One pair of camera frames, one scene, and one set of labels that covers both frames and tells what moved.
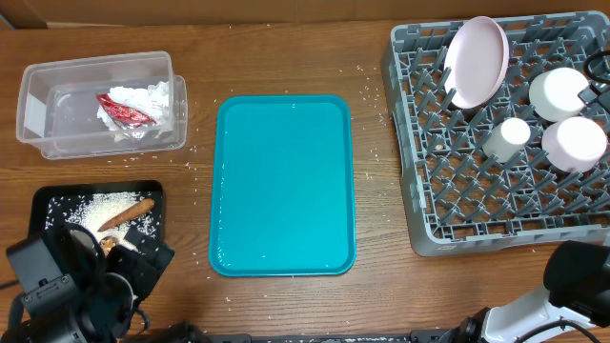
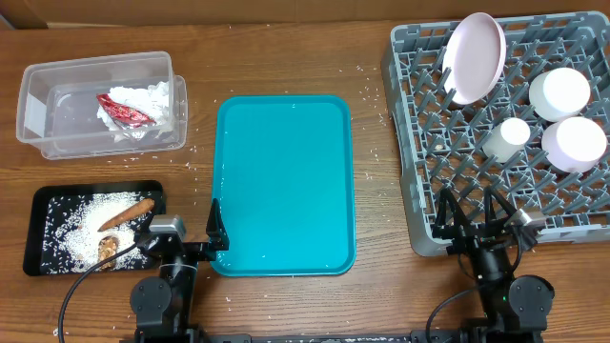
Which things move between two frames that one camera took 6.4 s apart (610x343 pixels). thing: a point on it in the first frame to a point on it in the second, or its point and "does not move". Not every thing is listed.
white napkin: [154, 101] does not move
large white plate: [476, 60] does not move
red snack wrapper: [123, 114] does not move
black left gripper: [144, 272] to [216, 240]
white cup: [507, 137] does not move
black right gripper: [597, 91] to [471, 233]
